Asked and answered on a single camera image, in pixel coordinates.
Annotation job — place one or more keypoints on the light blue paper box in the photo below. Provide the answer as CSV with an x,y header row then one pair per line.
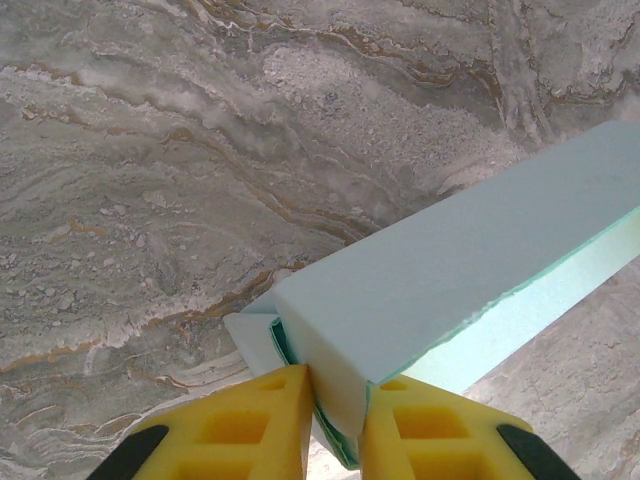
x,y
450,275

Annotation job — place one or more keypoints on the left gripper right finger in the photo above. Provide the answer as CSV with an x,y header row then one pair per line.
x,y
385,460

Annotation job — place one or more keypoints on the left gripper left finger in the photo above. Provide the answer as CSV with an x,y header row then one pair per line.
x,y
280,415

